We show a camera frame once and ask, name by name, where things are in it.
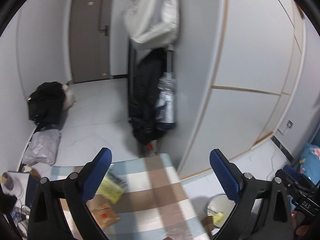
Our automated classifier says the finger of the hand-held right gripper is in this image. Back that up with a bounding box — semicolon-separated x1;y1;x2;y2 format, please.
275;165;314;189

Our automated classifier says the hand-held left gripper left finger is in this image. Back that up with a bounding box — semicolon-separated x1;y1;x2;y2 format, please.
27;147;112;240

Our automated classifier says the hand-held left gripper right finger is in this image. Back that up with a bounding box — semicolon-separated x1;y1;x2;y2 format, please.
209;149;293;240

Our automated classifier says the yellow snack packet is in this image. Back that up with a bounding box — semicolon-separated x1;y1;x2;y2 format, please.
96;171;125;204
212;211;225;225

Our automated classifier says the dark patterned snack packet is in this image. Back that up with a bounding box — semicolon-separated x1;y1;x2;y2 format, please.
109;169;128;187

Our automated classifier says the white round trash bin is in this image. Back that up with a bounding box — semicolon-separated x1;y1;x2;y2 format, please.
206;192;237;228

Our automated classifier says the person's right hand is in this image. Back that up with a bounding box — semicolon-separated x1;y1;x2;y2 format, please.
291;209;310;239

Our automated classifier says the blue printed bedsheet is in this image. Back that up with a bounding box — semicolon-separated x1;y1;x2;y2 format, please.
299;142;320;181

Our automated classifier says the black skirting strip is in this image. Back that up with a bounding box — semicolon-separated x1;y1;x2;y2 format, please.
271;135;294;161

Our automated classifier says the brown paper envelope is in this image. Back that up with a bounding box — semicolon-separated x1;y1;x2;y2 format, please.
89;201;120;229

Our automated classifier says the brown cardboard piece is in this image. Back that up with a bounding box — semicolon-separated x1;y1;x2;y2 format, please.
202;216;216;231

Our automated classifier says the grey plastic bag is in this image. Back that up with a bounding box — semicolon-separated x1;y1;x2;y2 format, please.
22;129;61;166

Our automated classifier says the checkered tablecloth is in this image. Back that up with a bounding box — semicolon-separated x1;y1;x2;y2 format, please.
50;153;213;240

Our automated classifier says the white printed box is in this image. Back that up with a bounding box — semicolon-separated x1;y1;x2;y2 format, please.
0;171;30;203

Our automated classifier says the beige bag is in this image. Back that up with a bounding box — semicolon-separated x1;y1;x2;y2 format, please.
62;84;77;112

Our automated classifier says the white wardrobe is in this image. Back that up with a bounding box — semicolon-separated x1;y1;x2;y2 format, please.
177;0;307;178

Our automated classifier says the grey hanging bag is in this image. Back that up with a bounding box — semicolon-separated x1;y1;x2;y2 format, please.
154;91;176;131

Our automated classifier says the black backpack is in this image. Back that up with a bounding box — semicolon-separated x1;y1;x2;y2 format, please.
27;82;67;125

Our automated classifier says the black hanging coat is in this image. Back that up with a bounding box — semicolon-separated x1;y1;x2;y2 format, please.
128;49;176;145

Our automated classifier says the clear bag of bottles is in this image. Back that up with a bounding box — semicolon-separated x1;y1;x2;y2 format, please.
158;72;176;93

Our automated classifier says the brown door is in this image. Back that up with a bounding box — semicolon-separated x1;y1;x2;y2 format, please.
71;0;117;84

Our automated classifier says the white hanging cloth bag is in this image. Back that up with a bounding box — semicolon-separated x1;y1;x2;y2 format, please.
123;0;180;50

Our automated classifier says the tangle of cables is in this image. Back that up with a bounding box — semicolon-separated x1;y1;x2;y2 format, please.
11;204;32;230

